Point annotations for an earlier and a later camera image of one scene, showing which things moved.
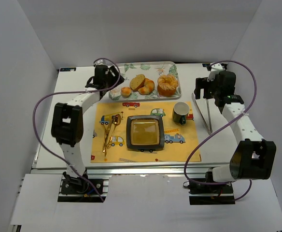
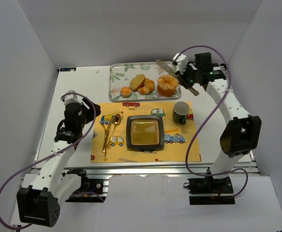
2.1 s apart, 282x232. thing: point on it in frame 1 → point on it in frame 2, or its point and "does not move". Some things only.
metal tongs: [208, 127] → [168, 69]
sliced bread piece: [137, 82] does not move
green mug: [180, 111] does not move
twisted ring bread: [148, 87] does not move
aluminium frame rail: [102, 171] does not move
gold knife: [107, 133] does not move
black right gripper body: [201, 87] → [184, 76]
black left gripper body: [115, 76] → [91, 110]
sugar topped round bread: [167, 85] does not move
